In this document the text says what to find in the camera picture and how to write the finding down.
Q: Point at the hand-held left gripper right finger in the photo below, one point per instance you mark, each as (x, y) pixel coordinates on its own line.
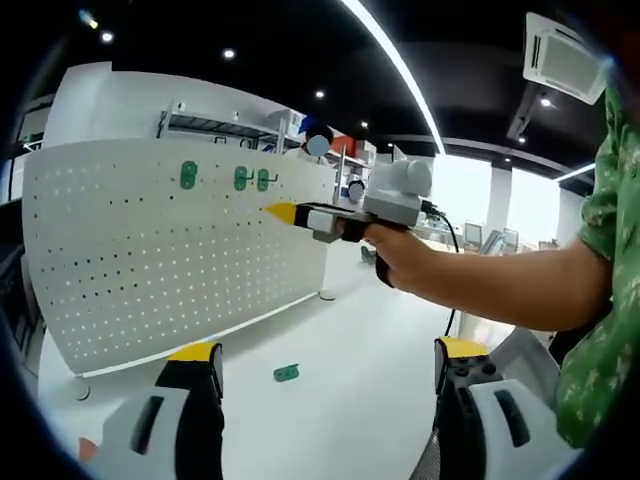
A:
(500, 425)

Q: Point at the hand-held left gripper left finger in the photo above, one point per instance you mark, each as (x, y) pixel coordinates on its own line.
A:
(155, 430)

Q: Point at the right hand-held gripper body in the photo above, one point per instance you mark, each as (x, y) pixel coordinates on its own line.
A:
(395, 207)

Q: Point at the green hook assembly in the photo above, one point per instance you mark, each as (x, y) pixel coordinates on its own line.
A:
(286, 373)
(241, 178)
(188, 175)
(263, 180)

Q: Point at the white perforated mounting plate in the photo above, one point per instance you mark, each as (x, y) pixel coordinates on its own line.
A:
(175, 260)

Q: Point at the person's right hand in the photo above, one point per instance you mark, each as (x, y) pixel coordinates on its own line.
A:
(410, 260)

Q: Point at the metal rack with boxes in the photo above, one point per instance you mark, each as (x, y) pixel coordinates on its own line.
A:
(365, 150)

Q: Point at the metal storage shelf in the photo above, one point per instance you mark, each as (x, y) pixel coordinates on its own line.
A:
(220, 125)

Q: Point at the green floral shirt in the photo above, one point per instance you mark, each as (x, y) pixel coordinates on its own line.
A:
(610, 325)

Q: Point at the long ceiling light strip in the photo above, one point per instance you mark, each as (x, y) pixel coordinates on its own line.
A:
(395, 55)

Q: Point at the group of ceiling spotlights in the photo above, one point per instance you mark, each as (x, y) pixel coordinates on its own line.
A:
(228, 53)

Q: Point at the ceiling air conditioner unit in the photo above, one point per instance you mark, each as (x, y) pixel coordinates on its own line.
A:
(565, 60)

